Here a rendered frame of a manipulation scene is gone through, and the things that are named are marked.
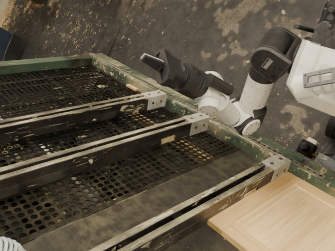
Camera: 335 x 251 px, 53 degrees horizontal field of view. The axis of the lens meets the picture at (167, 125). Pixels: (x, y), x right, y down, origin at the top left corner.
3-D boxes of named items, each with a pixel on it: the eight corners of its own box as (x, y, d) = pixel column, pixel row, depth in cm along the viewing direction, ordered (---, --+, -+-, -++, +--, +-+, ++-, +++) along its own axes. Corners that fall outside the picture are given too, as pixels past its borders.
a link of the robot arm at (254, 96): (245, 106, 134) (260, 61, 117) (265, 129, 127) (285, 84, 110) (221, 115, 130) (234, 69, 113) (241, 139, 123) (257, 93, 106)
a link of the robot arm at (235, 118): (205, 102, 116) (223, 123, 132) (221, 123, 110) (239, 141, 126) (229, 82, 114) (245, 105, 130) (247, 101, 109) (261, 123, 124)
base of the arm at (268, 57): (260, 52, 117) (267, 22, 109) (297, 62, 113) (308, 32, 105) (245, 74, 108) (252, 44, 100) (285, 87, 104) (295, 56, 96)
